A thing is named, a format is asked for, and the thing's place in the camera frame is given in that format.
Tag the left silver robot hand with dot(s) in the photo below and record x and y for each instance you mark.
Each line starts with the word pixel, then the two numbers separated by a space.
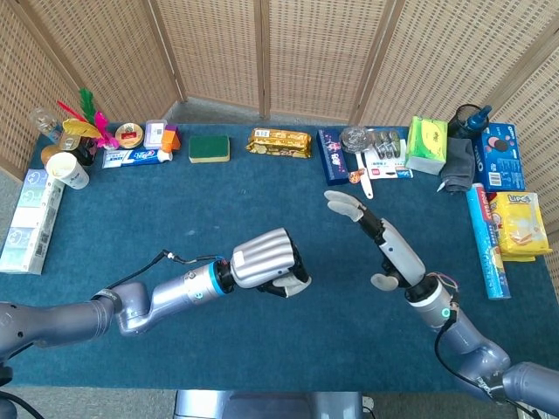
pixel 266 259

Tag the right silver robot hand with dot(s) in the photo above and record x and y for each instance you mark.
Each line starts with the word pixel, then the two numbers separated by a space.
pixel 399 251

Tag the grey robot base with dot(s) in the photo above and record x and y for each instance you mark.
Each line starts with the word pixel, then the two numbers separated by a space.
pixel 262 406

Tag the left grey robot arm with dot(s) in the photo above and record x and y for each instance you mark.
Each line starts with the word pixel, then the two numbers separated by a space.
pixel 140 305

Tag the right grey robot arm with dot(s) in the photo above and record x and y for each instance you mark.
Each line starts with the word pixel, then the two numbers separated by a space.
pixel 476 349

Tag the blue felt table mat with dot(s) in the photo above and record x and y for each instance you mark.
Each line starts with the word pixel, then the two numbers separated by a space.
pixel 218 209

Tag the blue cling wrap roll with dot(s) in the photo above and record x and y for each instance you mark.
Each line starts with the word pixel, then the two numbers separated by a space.
pixel 485 231

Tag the battery blister pack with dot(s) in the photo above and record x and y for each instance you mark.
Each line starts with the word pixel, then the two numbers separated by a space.
pixel 386 153

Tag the grey folded cloth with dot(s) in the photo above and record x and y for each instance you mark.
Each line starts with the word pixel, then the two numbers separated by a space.
pixel 458 163

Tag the green tissue box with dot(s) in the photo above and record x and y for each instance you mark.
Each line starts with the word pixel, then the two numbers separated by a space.
pixel 425 144

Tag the dark blue flat box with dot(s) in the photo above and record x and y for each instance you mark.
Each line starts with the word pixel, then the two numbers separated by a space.
pixel 332 161

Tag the golden biscuit pack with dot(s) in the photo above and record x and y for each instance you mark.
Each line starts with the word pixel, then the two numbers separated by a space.
pixel 279 142

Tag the yellow Lipo snack bag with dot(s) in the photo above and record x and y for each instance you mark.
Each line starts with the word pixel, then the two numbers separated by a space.
pixel 522 222

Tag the green yellow sponge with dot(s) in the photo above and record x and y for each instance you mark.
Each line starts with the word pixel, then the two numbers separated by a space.
pixel 209 147

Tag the blue Oreo box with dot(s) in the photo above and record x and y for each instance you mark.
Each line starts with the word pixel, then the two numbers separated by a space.
pixel 500 157

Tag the black mesh pen holder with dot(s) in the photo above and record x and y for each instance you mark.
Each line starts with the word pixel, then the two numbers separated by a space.
pixel 458 124

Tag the orange purple block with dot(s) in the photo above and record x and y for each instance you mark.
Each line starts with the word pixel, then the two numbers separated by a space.
pixel 171 139

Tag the dark blue bottle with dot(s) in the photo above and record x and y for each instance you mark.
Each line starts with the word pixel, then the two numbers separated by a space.
pixel 478 118

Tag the blue white toothpaste box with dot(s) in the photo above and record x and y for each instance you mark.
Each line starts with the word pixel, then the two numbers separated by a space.
pixel 135 157

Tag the clear plastic card box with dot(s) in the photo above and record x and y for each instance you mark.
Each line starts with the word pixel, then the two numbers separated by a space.
pixel 153 133

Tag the round red gold tin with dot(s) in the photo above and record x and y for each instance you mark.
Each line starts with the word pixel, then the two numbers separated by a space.
pixel 129 134

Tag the dark glass bottle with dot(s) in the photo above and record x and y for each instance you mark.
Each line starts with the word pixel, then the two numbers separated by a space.
pixel 85 153

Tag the wicker folding screen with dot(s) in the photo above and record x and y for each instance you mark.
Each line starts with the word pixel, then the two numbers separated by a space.
pixel 305 52

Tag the white paper cup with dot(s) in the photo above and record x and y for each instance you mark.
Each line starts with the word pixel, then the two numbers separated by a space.
pixel 65 168

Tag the colourful feather shuttlecock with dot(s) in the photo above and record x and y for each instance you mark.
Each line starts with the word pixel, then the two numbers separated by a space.
pixel 89 124

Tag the yellow tin can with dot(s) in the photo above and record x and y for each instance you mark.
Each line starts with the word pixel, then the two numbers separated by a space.
pixel 69 140

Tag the white light-blue carton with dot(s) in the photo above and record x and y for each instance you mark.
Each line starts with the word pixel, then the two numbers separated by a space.
pixel 30 218

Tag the orange round lid jar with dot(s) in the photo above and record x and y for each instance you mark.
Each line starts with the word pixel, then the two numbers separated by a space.
pixel 49 153

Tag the clear plastic bottle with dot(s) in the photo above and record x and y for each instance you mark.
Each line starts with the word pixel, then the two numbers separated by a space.
pixel 43 122

